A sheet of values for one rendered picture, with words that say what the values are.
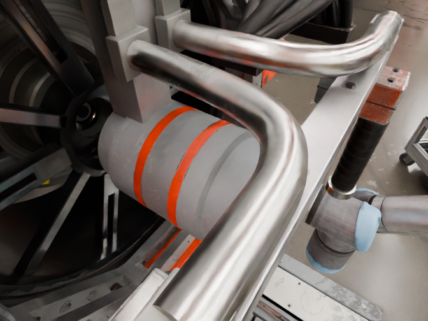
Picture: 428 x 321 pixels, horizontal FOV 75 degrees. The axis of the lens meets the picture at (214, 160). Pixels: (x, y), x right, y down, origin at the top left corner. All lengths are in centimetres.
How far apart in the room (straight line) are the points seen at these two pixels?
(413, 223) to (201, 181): 52
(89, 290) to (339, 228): 44
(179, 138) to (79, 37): 29
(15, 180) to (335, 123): 34
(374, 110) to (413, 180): 143
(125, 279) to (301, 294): 73
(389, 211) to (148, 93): 58
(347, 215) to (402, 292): 81
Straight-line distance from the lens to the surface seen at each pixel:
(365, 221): 60
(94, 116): 50
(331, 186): 48
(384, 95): 37
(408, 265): 145
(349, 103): 25
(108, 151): 36
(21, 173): 39
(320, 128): 22
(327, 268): 72
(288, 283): 114
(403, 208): 72
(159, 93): 33
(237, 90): 19
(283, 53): 25
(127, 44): 26
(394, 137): 204
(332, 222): 60
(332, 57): 25
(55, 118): 38
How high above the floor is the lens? 111
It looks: 45 degrees down
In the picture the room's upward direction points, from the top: straight up
